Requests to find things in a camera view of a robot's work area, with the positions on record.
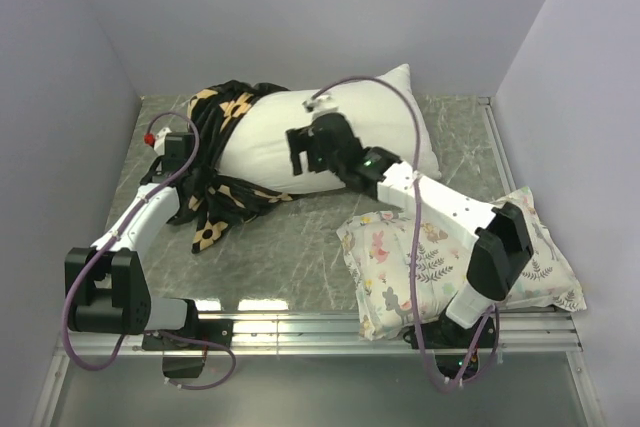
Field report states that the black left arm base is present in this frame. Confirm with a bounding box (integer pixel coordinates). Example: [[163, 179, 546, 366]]
[[141, 319, 237, 385]]

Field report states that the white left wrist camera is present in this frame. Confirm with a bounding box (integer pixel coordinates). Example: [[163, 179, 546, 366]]
[[143, 127, 172, 156]]

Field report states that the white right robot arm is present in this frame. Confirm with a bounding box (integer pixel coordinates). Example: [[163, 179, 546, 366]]
[[286, 112, 534, 347]]

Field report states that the black floral plush pillowcase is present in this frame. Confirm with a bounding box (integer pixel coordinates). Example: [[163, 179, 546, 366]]
[[170, 80, 297, 254]]

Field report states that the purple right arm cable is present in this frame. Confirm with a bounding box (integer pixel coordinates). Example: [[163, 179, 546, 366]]
[[312, 75, 501, 392]]

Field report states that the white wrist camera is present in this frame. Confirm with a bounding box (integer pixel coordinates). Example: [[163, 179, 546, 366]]
[[303, 93, 339, 117], [143, 127, 172, 156]]

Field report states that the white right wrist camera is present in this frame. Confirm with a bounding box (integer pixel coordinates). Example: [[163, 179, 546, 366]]
[[303, 93, 339, 117]]

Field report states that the white animal print pillow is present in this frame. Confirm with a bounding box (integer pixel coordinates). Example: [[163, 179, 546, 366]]
[[337, 187, 587, 340]]

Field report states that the aluminium mounting rail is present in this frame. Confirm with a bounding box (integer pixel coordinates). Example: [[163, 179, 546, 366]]
[[53, 314, 584, 358]]

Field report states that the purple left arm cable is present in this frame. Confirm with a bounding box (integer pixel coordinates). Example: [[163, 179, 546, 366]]
[[60, 112, 237, 390]]

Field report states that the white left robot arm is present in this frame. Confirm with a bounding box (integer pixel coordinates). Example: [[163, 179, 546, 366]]
[[64, 132, 202, 349]]

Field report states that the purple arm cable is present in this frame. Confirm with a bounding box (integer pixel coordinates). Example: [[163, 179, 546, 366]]
[[312, 75, 501, 392], [60, 112, 237, 390]]

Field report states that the aluminium side rail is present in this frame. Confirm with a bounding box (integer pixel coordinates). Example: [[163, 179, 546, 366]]
[[477, 97, 517, 194]]

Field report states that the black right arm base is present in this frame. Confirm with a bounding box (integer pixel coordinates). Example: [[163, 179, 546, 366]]
[[421, 315, 499, 381]]

